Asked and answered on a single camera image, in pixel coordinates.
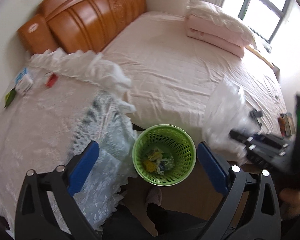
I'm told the red small wrapper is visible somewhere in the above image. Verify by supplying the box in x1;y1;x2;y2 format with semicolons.
45;73;58;88

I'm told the carved wooden headboard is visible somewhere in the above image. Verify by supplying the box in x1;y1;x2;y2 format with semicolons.
18;0;147;55

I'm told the white lace table cover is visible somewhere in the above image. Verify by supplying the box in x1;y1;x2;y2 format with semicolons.
0;49;136;230

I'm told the green plastic waste basket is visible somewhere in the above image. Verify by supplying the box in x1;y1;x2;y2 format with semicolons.
132;125;197;186

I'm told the green snack wrapper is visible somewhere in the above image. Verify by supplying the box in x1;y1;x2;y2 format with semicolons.
4;88;17;108

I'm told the right hand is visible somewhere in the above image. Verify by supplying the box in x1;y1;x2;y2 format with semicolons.
279;189;300;219

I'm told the clear bag with yellow print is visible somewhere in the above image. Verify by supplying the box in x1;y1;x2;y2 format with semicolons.
202;76;260;165

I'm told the blue white carton box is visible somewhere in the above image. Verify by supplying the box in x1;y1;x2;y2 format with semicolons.
15;67;34;96

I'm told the pink slipper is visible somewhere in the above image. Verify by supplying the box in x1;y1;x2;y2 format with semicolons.
145;186;162;206

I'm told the dark window frame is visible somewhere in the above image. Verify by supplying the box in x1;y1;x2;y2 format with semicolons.
238;0;291;44

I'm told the trash inside basket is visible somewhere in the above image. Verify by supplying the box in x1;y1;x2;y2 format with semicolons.
142;147;175;175

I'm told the pink bed sheet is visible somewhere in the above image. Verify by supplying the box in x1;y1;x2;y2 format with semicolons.
102;12;286;143

